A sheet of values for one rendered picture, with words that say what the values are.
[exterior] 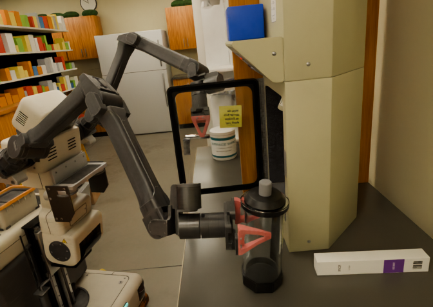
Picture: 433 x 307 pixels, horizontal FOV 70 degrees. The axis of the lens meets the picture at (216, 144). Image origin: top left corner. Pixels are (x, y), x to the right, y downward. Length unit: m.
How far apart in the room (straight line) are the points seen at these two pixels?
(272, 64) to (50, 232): 1.17
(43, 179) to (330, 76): 1.15
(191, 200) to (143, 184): 0.14
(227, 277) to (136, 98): 5.15
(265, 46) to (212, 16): 1.42
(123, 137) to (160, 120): 5.01
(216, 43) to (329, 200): 1.49
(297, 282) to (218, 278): 0.20
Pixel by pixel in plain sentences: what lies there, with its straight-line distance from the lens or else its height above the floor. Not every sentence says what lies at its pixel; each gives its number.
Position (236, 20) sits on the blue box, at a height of 1.56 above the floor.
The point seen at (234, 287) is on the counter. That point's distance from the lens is 0.84.
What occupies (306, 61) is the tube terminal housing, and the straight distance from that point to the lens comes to 0.76.
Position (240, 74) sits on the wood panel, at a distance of 1.11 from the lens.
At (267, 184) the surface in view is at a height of 1.21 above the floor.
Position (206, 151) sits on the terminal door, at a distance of 1.09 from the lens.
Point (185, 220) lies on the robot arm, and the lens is 0.72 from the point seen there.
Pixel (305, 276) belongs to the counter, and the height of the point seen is 0.94.
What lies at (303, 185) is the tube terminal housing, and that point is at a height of 1.14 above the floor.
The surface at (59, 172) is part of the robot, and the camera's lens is 1.40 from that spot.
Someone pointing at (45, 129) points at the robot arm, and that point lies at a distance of 1.11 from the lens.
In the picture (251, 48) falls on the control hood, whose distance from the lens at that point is 0.73.
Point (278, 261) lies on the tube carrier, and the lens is 0.78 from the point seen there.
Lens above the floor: 1.51
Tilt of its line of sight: 18 degrees down
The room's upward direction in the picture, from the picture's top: 6 degrees counter-clockwise
